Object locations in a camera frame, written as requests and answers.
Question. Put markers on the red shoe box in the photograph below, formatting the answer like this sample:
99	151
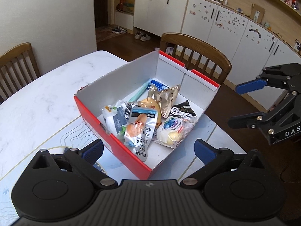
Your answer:
123	83

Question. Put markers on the blue wafer packet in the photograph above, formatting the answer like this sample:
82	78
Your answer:
154	84

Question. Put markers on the wooden chair right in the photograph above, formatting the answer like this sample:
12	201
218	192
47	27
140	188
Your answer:
196	55

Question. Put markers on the white sneakers pair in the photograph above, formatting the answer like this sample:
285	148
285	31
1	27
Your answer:
142	36

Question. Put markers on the gold foil snack bag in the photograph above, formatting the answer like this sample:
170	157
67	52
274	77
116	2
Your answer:
165	98

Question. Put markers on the yellow duck toy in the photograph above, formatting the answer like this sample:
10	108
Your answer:
151	103

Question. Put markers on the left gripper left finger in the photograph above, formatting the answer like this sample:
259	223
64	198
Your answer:
82	162

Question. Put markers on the clear bag black bits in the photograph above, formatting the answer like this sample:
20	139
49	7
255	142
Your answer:
129	106

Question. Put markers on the wooden chair far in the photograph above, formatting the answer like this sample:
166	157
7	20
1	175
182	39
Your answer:
18	69

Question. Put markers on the pink white bread packet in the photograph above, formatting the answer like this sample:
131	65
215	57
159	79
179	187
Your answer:
172	131

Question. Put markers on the wooden chair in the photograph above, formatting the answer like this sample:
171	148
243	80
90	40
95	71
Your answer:
18	69
196	55

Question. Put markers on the white wall cupboards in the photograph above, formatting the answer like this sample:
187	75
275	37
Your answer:
248	46

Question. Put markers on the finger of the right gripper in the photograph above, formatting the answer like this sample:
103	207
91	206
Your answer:
251	121
250	86

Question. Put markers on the black sneakers pair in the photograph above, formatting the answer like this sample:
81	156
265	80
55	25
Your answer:
119	30

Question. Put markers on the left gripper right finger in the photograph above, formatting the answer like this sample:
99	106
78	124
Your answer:
215	161

